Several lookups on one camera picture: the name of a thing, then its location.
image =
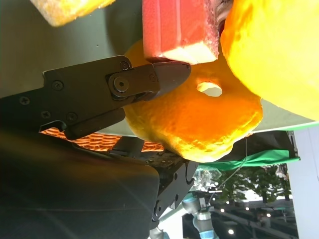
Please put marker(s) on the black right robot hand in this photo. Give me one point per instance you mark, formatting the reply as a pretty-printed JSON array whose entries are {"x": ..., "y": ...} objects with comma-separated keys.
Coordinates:
[{"x": 74, "y": 99}]

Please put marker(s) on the orange wicker basket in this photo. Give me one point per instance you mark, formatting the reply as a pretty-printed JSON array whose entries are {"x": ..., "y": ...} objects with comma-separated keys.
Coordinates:
[{"x": 99, "y": 143}]

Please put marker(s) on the pale grey-green bowl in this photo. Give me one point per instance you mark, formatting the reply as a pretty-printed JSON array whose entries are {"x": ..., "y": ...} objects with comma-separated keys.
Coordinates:
[{"x": 49, "y": 42}]

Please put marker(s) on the black backdrop curtain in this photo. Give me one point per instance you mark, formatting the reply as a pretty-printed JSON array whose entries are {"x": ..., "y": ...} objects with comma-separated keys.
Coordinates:
[{"x": 264, "y": 142}]

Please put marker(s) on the large plain orange donut bread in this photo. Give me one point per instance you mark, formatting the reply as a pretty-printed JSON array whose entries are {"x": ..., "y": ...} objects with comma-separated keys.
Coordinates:
[{"x": 274, "y": 49}]

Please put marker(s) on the pink cake slice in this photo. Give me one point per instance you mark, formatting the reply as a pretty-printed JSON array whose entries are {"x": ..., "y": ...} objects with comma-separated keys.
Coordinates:
[{"x": 174, "y": 25}]

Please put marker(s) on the orange white swirl donut bread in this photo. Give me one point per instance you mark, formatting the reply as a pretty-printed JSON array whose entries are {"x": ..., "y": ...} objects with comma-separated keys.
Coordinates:
[{"x": 194, "y": 124}]

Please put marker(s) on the clear plastic snack bag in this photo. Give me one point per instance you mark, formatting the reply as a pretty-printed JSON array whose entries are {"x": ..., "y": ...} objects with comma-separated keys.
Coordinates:
[{"x": 207, "y": 176}]

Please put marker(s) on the grey blue industrial robot arm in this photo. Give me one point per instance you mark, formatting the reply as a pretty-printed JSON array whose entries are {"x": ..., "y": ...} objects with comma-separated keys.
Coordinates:
[{"x": 202, "y": 219}]

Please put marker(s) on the green leafy plant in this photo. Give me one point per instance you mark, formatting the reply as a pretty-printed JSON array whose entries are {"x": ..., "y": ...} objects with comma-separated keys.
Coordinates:
[{"x": 256, "y": 184}]

